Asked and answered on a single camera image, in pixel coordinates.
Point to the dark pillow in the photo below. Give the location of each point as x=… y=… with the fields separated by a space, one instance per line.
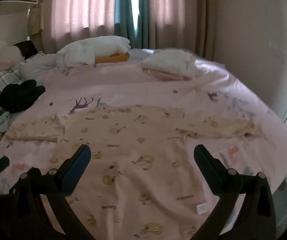
x=27 y=48

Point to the pink printed blanket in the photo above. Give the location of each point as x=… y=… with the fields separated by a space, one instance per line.
x=138 y=87

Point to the black cloth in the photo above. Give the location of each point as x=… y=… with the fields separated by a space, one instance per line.
x=19 y=96

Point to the white folded quilt pink lining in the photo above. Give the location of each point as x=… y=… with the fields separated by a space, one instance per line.
x=169 y=63

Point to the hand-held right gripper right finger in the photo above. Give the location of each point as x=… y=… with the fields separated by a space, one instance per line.
x=208 y=170

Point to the beige printed baby shirt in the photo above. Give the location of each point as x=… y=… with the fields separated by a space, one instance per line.
x=133 y=160

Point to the teal curtain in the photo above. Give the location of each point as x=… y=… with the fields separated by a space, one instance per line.
x=129 y=10

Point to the plaid grey blanket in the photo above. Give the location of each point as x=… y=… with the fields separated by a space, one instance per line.
x=1 y=85

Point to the white folded quilt orange lining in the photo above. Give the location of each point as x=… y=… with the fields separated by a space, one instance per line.
x=91 y=50

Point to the beige layered cloth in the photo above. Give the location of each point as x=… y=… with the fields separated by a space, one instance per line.
x=36 y=20

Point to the pink curtain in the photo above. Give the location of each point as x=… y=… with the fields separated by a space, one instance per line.
x=83 y=12

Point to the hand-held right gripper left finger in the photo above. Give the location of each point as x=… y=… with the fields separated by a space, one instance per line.
x=75 y=173

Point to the white plush toy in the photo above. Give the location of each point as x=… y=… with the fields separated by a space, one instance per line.
x=1 y=52

